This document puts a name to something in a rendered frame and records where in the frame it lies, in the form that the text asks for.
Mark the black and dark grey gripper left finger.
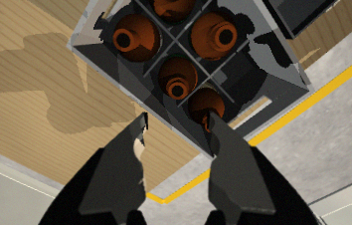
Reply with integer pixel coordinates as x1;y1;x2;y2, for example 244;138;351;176
38;112;148;225

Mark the black divided crate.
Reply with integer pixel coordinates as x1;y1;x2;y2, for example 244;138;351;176
67;0;315;161

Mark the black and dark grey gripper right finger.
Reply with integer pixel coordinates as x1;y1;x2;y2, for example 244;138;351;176
207;111;319;225

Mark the brown glass bottle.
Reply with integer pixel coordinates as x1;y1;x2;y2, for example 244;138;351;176
158;53;198;100
113;14;164;63
188;10;238;61
187;81;225;132

